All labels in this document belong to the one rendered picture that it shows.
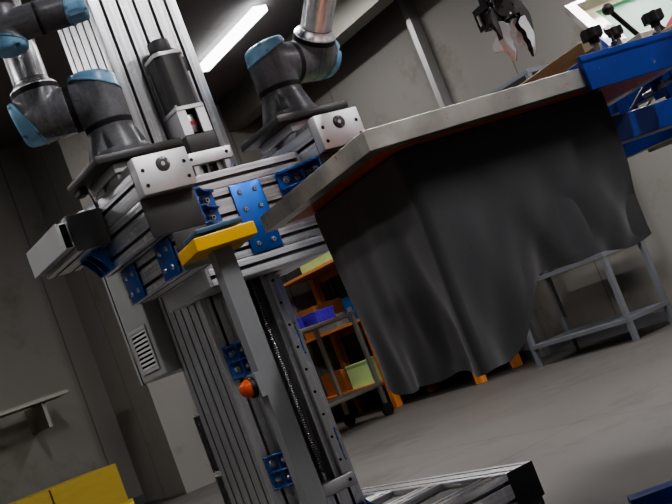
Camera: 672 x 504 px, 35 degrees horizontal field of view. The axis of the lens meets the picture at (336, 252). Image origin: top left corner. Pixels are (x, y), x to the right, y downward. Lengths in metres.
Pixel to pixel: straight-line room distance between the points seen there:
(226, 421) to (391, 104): 7.26
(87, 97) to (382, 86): 7.43
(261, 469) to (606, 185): 1.14
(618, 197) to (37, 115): 1.33
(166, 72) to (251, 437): 0.95
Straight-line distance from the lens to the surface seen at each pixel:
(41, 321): 10.06
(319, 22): 2.91
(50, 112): 2.62
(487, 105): 1.98
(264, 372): 2.10
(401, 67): 9.68
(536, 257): 2.06
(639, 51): 2.20
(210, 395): 2.86
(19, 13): 2.44
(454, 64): 9.15
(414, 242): 1.99
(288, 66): 2.87
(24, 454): 9.84
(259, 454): 2.74
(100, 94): 2.62
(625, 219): 2.18
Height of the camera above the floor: 0.66
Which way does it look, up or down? 5 degrees up
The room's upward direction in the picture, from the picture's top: 21 degrees counter-clockwise
